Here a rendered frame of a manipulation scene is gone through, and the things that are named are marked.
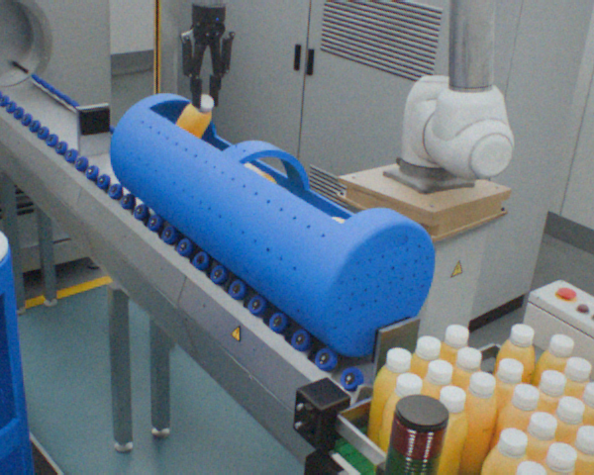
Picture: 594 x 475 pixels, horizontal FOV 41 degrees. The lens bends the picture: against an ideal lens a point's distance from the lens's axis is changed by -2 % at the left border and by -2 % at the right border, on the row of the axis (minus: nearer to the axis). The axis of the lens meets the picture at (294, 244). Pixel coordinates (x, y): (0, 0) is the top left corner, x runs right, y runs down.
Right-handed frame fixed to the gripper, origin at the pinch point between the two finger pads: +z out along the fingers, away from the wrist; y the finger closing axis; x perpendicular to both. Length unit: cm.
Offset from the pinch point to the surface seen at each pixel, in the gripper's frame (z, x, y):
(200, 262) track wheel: 33.6, 17.8, 10.7
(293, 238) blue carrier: 13, 51, 11
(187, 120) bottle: 7.1, -2.5, 3.1
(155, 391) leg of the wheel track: 110, -34, -6
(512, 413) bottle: 24, 99, 3
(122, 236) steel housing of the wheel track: 42.5, -19.0, 12.3
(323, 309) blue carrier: 20, 64, 14
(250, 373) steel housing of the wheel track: 48, 43, 13
